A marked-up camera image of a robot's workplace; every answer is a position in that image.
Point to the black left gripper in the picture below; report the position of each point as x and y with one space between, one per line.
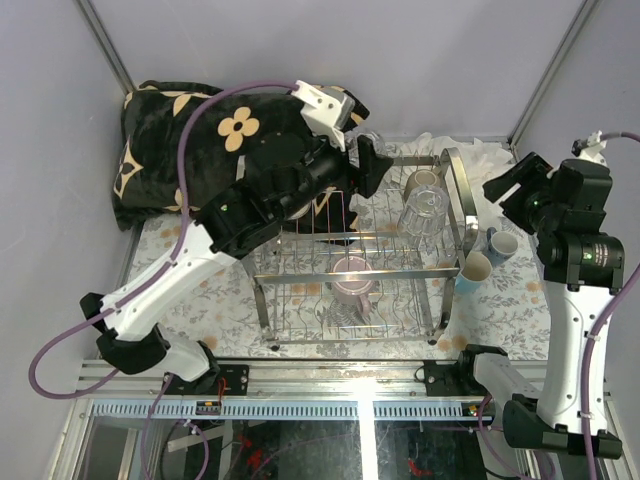
350 176

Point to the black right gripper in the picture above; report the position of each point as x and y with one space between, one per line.
530 167

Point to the clear glass tumbler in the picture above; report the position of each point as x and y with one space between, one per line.
360 140
424 213

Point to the clear glass tumbler front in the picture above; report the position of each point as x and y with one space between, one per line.
424 213

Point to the grey textured coffee mug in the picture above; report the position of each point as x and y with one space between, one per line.
500 246

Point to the light blue mug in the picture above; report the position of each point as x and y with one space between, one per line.
477 269

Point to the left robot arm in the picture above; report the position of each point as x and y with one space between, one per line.
279 181

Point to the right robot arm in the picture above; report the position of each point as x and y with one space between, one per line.
583 269

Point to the stainless steel dish rack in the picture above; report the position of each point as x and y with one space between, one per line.
344 273

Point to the olive beige mug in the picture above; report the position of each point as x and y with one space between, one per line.
421 177

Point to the white crumpled cloth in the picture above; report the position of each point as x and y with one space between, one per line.
482 160

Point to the floral patterned table mat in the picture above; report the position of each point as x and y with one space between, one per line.
508 310

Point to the pink mug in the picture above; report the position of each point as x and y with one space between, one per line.
355 292

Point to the black floral plush blanket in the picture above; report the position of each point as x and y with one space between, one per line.
153 117

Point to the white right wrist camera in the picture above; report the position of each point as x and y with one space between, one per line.
590 149

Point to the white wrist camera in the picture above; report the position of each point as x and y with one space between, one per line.
590 149
325 111

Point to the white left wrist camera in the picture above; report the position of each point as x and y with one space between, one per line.
325 111

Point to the right aluminium frame post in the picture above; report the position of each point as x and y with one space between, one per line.
582 17

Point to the aluminium frame post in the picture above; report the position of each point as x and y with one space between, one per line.
582 17
91 17

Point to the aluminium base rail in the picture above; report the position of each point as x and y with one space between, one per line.
268 389

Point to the left aluminium frame post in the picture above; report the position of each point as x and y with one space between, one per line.
91 17

